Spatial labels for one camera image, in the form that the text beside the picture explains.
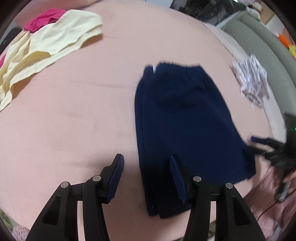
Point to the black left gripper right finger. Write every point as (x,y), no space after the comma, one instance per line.
(234,219)

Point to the pink fuzzy sleeve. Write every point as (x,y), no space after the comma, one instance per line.
(273,217)

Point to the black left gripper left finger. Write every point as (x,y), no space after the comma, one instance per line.
(58,219)

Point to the navy shorts with white stripes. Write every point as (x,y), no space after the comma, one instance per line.
(181,115)

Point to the yellow plush toy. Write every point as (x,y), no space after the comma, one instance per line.
(292,50)

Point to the magenta pink garment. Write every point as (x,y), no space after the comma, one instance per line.
(44,19)

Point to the person's right hand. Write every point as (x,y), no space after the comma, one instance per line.
(290,177)

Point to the light pink pillow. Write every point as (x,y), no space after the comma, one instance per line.
(228,42)

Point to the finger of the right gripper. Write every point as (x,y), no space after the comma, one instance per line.
(260,152)
(267,141)

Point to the cream yellow garment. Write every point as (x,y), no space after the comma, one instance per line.
(31,52)

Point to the orange plush toy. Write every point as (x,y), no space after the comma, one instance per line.
(284,40)

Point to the white lilac patterned garment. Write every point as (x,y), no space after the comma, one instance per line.
(252,78)

